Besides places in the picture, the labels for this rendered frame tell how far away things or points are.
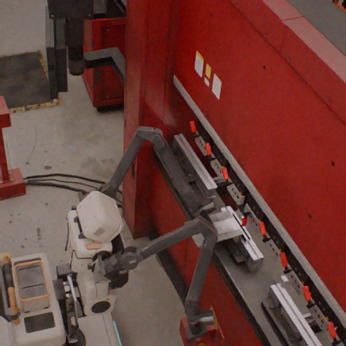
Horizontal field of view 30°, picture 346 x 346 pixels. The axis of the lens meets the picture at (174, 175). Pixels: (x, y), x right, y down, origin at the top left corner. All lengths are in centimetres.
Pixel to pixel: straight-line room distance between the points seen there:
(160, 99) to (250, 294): 129
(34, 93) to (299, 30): 374
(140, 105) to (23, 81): 244
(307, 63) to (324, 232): 69
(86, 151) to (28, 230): 93
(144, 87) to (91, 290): 122
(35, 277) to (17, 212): 160
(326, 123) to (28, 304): 170
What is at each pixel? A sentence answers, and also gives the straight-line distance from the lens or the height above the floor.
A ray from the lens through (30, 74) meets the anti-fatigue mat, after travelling 621.
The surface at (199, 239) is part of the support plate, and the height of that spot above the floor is 100.
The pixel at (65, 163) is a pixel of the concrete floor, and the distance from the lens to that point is 527.
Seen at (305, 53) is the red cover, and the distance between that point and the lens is 253.
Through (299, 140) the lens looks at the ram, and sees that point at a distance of 271.
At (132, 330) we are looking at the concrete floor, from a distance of 425.
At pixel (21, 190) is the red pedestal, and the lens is 502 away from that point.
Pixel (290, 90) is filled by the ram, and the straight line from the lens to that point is 269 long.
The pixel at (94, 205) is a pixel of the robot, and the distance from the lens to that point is 303.
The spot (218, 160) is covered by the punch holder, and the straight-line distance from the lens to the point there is 346.
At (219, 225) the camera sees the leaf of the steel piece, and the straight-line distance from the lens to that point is 350.
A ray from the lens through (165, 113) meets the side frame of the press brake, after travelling 397.
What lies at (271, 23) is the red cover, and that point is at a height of 224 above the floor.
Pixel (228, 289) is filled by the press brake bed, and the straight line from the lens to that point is 354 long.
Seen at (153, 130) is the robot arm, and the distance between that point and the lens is 315.
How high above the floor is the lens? 358
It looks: 44 degrees down
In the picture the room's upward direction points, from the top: 6 degrees clockwise
